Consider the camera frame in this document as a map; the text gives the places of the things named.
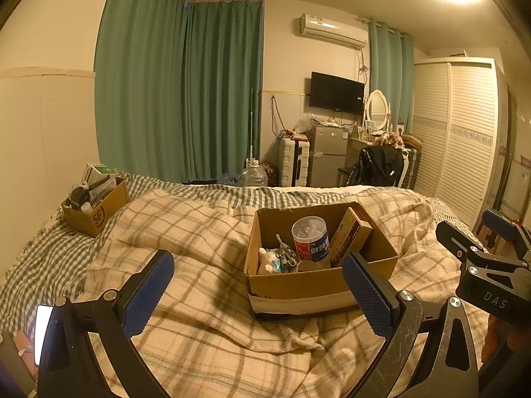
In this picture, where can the dressing table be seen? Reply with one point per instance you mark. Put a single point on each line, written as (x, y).
(356, 147)

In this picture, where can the white and red medicine box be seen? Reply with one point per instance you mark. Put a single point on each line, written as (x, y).
(350, 236)

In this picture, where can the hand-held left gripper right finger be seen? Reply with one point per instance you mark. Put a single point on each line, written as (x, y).
(369, 298)

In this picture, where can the white air conditioner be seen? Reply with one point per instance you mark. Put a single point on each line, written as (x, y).
(332, 31)

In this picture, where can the grey small fridge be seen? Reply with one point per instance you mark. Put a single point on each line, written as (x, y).
(328, 157)

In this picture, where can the white mop pole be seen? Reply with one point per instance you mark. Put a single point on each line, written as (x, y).
(251, 124)

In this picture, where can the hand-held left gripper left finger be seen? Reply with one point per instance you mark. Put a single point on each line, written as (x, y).
(149, 294)

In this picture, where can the flat grey device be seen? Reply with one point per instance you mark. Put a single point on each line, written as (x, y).
(14, 373)

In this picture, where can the narrow green curtain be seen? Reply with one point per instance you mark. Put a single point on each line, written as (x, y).
(392, 74)

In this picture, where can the large clear water bottle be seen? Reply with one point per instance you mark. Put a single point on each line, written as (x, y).
(254, 176)

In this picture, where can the white oval mirror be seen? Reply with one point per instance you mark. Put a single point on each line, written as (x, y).
(377, 107)

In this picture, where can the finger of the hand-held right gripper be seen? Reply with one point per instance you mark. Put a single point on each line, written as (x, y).
(508, 234)
(458, 238)

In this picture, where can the dark suitcase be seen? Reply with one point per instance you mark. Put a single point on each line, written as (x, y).
(412, 166)

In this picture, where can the person's right hand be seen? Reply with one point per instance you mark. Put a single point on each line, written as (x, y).
(493, 338)

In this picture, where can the white louvred wardrobe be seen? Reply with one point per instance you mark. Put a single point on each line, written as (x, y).
(456, 141)

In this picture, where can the green and white carton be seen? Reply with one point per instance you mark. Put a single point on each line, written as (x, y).
(99, 171)

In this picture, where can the black jacket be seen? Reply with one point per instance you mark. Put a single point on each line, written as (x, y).
(375, 166)

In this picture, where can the black wall television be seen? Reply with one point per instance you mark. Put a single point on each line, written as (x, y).
(337, 92)

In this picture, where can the red label canister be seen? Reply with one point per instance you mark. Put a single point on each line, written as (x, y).
(310, 240)

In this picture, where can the dark floral bag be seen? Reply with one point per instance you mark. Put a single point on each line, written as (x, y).
(270, 173)

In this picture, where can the green alcove curtain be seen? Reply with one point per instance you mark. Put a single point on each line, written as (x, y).
(224, 91)

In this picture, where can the green checked bed sheet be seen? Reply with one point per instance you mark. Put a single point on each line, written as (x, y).
(45, 253)

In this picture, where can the small cardboard box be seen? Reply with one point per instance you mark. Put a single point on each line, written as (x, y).
(97, 215)

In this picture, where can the large cardboard box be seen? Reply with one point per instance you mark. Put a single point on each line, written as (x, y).
(315, 288)

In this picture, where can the furry beige item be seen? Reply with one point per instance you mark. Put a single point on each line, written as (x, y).
(389, 139)

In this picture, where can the wide green curtain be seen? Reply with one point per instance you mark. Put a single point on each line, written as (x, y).
(137, 91)

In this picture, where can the beige plaid blanket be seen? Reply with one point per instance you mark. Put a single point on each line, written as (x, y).
(186, 236)

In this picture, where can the lit phone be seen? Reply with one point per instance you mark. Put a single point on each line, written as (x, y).
(43, 331)

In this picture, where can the white suitcase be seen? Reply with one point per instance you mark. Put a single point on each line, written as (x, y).
(293, 161)

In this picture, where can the clear plastic bag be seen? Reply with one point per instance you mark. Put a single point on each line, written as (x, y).
(303, 123)

